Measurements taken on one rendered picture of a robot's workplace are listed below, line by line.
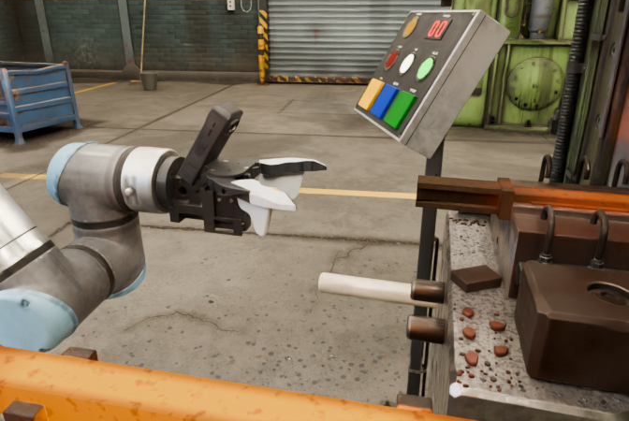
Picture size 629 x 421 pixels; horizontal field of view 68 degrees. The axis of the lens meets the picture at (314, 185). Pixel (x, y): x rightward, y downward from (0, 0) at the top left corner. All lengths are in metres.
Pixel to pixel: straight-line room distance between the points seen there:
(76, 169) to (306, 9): 8.04
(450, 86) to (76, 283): 0.71
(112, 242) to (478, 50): 0.71
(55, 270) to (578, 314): 0.54
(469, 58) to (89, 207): 0.70
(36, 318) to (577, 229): 0.58
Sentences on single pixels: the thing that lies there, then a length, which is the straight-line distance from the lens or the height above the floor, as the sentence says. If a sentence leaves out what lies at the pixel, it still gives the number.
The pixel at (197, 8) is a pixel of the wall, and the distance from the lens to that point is 9.19.
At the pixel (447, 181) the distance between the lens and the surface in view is 0.56.
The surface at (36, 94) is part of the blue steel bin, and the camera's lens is 5.53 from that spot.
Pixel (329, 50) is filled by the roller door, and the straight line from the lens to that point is 8.60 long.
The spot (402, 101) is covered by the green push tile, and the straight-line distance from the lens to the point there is 0.99.
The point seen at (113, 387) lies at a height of 0.99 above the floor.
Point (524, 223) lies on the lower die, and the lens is 0.53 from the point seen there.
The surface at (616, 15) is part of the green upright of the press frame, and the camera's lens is 0.81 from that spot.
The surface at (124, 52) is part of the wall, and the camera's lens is 9.87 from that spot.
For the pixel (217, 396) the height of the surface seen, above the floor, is 0.99.
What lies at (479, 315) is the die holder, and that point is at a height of 0.92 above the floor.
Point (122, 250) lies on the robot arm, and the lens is 0.72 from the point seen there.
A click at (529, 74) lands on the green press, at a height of 0.61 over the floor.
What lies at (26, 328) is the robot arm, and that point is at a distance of 0.64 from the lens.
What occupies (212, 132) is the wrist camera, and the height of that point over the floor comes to 1.06.
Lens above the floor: 1.19
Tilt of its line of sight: 20 degrees down
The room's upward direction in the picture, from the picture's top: straight up
